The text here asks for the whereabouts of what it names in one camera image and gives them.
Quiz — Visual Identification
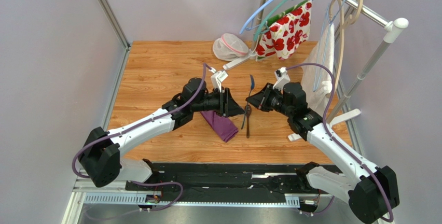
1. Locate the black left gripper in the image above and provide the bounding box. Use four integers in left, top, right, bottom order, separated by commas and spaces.
192, 87, 246, 119

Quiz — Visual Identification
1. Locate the white towel on hanger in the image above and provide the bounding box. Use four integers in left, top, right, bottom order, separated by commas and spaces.
301, 24, 335, 115

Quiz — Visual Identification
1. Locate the purple cloth napkin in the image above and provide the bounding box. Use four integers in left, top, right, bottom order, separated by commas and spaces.
200, 111, 239, 143

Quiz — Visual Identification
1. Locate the light blue plastic hanger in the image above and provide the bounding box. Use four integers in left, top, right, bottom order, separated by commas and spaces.
239, 0, 322, 34

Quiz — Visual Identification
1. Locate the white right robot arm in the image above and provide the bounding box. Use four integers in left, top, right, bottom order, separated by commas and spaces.
246, 81, 399, 223

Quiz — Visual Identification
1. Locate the red poppy floral cloth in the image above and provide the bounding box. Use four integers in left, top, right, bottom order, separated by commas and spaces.
256, 0, 312, 61

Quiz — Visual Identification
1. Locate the blue thin wire hanger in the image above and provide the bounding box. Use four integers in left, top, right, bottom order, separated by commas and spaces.
312, 0, 348, 92

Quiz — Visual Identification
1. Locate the white mesh laundry bag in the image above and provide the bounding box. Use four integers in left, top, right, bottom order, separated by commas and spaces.
212, 33, 249, 61

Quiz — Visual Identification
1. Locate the metal clothes rack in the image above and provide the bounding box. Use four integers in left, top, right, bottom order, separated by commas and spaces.
223, 0, 409, 142

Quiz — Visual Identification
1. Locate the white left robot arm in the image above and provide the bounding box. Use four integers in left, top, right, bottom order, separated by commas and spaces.
72, 69, 245, 188

